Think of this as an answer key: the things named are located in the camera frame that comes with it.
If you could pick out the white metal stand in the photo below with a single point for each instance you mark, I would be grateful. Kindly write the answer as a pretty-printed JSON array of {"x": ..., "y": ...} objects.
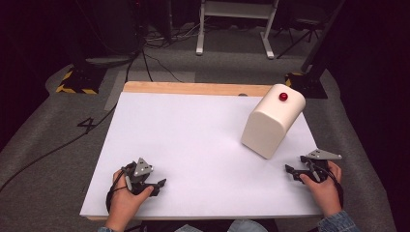
[{"x": 237, "y": 9}]

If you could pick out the person's right hand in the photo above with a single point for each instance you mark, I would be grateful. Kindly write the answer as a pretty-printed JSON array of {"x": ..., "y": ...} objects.
[{"x": 327, "y": 193}]

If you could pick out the black tripod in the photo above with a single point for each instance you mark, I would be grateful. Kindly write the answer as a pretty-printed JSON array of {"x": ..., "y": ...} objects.
[{"x": 303, "y": 29}]

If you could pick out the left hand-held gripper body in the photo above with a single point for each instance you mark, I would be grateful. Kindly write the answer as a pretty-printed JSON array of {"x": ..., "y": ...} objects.
[{"x": 141, "y": 169}]

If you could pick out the red round button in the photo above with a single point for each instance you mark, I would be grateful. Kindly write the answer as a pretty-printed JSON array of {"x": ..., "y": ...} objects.
[{"x": 283, "y": 96}]

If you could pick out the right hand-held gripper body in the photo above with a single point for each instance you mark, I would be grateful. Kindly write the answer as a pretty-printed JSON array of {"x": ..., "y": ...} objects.
[{"x": 319, "y": 155}]

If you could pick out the wooden table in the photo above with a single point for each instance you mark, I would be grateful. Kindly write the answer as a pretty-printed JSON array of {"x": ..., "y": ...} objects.
[{"x": 193, "y": 88}]

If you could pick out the black slanted stand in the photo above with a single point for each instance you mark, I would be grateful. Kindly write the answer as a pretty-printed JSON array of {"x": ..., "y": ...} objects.
[{"x": 309, "y": 80}]

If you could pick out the white table sheet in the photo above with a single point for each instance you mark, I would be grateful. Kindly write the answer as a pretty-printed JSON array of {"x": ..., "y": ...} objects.
[{"x": 193, "y": 145}]

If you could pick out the person's left hand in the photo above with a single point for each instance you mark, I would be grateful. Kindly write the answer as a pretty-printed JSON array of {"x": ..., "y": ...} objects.
[{"x": 124, "y": 204}]

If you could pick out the black stand with striped base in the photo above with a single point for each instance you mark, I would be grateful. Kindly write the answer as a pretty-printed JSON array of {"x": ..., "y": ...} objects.
[{"x": 82, "y": 80}]

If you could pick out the cream rounded box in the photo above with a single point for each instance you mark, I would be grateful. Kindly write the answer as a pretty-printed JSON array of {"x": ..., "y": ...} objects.
[{"x": 269, "y": 129}]

